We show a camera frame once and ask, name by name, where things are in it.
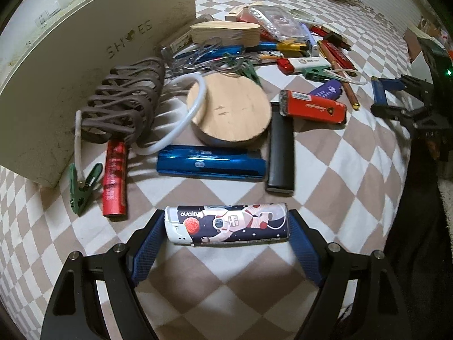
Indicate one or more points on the clear patterned plastic pouch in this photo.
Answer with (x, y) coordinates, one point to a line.
(285, 24)

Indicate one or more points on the red cylindrical lighter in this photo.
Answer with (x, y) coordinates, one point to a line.
(115, 180)

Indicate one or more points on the red lighter with label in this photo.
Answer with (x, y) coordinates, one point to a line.
(315, 108)

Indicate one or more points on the red flat bar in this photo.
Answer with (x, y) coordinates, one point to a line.
(339, 51)

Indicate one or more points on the pleated white curtain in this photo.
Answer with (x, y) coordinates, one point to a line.
(382, 3)

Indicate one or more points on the brown wooden pen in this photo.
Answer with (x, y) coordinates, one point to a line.
(341, 78)

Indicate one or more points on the blue metallic lighter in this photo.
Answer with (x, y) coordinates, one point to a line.
(212, 163)

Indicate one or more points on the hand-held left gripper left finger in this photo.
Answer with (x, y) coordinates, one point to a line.
(145, 255)

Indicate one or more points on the white lighter red cap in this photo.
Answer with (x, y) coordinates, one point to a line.
(308, 64)

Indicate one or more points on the black lighter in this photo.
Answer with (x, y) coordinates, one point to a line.
(280, 148)

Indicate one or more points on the blue metallic tube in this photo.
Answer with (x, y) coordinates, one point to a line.
(228, 50)

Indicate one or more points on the oval wooden block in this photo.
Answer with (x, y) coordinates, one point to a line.
(226, 33)

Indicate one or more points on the white wall socket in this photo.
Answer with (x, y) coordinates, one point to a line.
(47, 16)

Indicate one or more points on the yellow metallic lighter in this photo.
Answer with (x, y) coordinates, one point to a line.
(292, 46)

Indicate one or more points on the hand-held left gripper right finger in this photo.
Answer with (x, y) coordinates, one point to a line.
(304, 251)

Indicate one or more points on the white shoe box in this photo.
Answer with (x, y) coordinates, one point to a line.
(70, 88)

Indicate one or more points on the purple lighter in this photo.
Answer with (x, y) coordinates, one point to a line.
(327, 90)

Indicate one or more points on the astronaut print lighter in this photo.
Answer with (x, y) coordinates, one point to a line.
(226, 225)

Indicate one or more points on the round wooden disc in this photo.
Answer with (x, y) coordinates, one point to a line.
(230, 109)

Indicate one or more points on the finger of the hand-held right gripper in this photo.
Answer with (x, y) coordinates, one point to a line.
(393, 113)
(378, 92)

